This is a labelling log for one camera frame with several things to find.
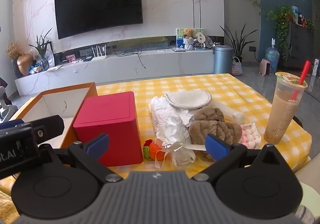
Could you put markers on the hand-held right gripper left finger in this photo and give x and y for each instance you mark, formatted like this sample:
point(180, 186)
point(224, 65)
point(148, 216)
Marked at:
point(98, 145)

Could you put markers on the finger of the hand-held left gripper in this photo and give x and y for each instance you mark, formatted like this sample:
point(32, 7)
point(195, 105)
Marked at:
point(10, 124)
point(47, 125)

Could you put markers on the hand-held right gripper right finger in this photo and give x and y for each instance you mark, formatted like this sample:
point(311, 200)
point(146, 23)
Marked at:
point(215, 145)

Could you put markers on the orange cardboard box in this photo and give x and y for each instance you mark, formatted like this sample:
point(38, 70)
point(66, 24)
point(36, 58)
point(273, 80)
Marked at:
point(55, 99)

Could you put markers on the clear organza pouch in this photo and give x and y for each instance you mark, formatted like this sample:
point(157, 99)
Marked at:
point(182, 156)

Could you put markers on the pink white fluffy scrunchie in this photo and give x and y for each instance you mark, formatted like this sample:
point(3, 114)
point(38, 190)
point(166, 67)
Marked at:
point(250, 136)

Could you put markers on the white tube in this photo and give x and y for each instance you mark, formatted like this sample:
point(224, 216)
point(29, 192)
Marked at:
point(235, 114)

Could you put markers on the white round cloth pad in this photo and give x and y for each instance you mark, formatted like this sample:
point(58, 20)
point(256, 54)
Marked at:
point(187, 99)

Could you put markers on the silver foil sheet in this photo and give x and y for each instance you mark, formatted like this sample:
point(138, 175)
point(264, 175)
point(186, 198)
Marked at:
point(165, 119)

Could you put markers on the orange crochet fruit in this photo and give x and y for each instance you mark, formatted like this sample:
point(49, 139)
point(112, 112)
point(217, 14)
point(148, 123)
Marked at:
point(156, 153)

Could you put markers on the red box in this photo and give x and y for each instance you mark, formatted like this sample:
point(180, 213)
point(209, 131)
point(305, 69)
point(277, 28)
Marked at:
point(110, 124)

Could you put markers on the blue orange snack packet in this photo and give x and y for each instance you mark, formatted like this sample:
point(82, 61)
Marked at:
point(35, 68)

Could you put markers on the paper sheets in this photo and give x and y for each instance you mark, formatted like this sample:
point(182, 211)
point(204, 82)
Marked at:
point(55, 67)

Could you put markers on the yellow checked tablecloth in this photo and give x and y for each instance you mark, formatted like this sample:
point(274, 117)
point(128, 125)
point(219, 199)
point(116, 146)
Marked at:
point(245, 94)

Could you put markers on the gold vase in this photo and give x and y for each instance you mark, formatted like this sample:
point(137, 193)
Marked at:
point(25, 64)

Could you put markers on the clear plastic jug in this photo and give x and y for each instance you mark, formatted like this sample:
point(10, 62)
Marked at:
point(50, 58)

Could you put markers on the pink photo card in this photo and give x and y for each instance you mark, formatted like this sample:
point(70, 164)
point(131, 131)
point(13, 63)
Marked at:
point(70, 58)

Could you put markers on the dried flower bunch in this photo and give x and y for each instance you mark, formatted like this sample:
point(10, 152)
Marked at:
point(14, 50)

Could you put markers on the milk tea plastic cup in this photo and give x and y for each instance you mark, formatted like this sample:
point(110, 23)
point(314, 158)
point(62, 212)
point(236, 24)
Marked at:
point(282, 114)

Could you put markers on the white marble television cabinet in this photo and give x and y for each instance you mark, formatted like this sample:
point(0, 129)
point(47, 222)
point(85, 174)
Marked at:
point(120, 71)

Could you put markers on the green plant in glass vase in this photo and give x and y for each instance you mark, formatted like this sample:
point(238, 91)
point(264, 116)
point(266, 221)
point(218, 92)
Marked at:
point(43, 46)

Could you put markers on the woven basket bag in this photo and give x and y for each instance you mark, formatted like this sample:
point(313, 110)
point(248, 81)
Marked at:
point(237, 68)

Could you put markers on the white router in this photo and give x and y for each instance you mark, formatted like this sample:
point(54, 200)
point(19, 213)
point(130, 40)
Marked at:
point(97, 58)

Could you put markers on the grey blue trash can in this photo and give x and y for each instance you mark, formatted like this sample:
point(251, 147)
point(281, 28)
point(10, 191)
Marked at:
point(223, 60)

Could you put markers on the pink space heater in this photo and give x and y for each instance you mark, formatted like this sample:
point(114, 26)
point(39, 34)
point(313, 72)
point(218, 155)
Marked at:
point(265, 67)

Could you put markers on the pink flat device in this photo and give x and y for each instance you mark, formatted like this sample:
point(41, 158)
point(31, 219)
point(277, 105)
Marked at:
point(179, 49)

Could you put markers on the potted snake plant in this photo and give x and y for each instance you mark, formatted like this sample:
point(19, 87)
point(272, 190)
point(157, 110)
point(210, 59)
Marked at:
point(237, 44)

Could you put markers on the decorative plate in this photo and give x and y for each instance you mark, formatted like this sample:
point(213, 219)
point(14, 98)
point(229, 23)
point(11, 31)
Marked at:
point(209, 41)

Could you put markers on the blue water dispenser bottle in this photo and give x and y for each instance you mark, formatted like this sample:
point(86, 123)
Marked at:
point(272, 56)

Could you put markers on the round paper fan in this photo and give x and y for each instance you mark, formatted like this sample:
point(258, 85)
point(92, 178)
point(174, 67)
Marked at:
point(200, 37)

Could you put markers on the green blue painting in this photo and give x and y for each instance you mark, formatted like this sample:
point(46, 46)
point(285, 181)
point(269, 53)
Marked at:
point(179, 39)

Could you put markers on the teddy bear bouquet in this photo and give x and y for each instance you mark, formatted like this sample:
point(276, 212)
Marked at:
point(188, 36)

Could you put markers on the red drinking straw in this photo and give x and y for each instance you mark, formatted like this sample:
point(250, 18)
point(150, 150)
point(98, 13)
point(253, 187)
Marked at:
point(303, 71)

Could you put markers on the white carton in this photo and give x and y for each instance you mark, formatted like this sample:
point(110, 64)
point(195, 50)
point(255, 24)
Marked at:
point(317, 68)

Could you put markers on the black flat screen television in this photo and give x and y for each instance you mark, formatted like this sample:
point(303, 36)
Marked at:
point(97, 7)

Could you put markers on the dark grey cabinet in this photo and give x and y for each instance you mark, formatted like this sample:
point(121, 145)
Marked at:
point(300, 44)

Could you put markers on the leafy pothos plant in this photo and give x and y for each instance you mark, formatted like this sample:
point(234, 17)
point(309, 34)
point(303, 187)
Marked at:
point(281, 18)

